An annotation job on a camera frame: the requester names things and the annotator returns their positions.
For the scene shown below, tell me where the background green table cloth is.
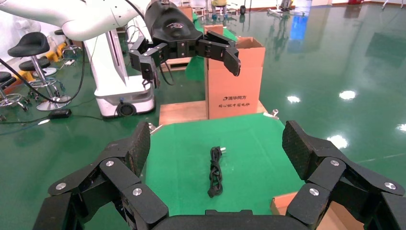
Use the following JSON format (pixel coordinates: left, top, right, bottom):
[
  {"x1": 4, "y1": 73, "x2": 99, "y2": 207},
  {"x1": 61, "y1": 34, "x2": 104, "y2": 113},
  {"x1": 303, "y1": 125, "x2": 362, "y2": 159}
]
[{"x1": 185, "y1": 12, "x2": 238, "y2": 82}]

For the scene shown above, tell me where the black floor power brick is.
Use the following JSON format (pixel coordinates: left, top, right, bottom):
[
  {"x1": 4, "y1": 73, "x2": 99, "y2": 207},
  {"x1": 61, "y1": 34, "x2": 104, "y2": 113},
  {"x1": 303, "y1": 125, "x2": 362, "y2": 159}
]
[{"x1": 48, "y1": 109, "x2": 72, "y2": 120}]

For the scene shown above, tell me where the wooden board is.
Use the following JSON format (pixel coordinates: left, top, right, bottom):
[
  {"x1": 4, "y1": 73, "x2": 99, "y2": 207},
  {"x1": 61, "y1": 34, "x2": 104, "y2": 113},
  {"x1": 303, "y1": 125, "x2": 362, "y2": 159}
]
[{"x1": 158, "y1": 100, "x2": 269, "y2": 127}]

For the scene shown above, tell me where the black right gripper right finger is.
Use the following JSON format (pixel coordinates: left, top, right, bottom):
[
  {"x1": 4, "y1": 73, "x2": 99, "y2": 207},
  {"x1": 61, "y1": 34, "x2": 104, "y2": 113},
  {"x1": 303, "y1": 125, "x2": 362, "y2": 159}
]
[{"x1": 282, "y1": 120, "x2": 406, "y2": 230}]

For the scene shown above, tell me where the black power adapter with cable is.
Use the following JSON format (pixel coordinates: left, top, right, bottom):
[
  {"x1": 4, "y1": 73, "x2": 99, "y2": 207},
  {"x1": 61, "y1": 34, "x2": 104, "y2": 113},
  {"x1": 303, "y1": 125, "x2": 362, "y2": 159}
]
[{"x1": 206, "y1": 146, "x2": 226, "y2": 199}]

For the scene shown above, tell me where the metal binder clip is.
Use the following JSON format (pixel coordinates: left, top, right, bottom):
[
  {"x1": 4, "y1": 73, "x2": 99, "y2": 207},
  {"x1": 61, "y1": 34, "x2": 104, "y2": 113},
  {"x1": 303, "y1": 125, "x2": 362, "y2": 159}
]
[
  {"x1": 262, "y1": 109, "x2": 280, "y2": 120},
  {"x1": 148, "y1": 123, "x2": 164, "y2": 136}
]

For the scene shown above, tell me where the black round stool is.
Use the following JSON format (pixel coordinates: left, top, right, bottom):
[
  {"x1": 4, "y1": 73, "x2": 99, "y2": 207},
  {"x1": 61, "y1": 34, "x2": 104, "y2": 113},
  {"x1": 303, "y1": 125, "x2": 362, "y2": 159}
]
[
  {"x1": 0, "y1": 71, "x2": 31, "y2": 112},
  {"x1": 54, "y1": 29, "x2": 81, "y2": 59},
  {"x1": 18, "y1": 58, "x2": 64, "y2": 96}
]

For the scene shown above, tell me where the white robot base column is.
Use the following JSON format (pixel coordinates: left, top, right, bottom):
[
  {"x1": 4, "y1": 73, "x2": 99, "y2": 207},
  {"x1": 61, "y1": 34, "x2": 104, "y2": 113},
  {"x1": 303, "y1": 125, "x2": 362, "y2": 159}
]
[{"x1": 84, "y1": 16, "x2": 157, "y2": 119}]

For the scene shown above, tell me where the low wooden shelf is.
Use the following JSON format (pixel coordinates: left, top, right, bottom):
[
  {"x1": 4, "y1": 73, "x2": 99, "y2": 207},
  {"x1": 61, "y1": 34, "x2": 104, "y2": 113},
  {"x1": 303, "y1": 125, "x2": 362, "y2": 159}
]
[{"x1": 160, "y1": 57, "x2": 192, "y2": 72}]

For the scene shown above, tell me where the small background cardboard box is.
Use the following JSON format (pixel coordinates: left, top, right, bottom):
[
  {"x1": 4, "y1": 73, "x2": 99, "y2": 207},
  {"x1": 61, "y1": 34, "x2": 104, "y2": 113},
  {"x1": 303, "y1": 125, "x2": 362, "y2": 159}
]
[{"x1": 177, "y1": 6, "x2": 194, "y2": 22}]

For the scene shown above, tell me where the flat open cardboard box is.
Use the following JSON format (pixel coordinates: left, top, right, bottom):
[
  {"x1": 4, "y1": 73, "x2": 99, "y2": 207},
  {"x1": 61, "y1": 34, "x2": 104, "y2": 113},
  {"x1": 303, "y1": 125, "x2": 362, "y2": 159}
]
[{"x1": 270, "y1": 191, "x2": 365, "y2": 230}]

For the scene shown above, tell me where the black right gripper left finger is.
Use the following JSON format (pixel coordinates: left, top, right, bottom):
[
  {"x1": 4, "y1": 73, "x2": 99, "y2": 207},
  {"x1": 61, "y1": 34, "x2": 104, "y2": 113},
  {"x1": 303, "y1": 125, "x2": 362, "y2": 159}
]
[{"x1": 33, "y1": 121, "x2": 169, "y2": 230}]

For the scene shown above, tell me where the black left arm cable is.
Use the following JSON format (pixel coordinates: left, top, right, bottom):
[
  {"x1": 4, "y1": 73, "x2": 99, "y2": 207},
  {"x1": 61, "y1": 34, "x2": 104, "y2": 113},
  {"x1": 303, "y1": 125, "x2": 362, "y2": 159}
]
[{"x1": 0, "y1": 41, "x2": 87, "y2": 104}]

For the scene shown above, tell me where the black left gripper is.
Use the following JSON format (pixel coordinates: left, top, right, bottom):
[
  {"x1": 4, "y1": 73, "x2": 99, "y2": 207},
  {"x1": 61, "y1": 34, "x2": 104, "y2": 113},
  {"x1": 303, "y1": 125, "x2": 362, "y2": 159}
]
[{"x1": 128, "y1": 0, "x2": 242, "y2": 90}]

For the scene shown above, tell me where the tall printed cardboard box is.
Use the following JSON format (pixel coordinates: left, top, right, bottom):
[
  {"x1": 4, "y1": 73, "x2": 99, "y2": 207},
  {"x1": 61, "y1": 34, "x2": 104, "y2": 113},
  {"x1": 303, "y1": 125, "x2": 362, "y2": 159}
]
[{"x1": 203, "y1": 24, "x2": 266, "y2": 120}]

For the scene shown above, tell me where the black stool with backrest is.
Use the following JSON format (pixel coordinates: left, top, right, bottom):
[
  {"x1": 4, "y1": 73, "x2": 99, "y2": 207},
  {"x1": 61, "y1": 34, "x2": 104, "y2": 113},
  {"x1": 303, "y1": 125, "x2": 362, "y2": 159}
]
[{"x1": 7, "y1": 32, "x2": 71, "y2": 112}]

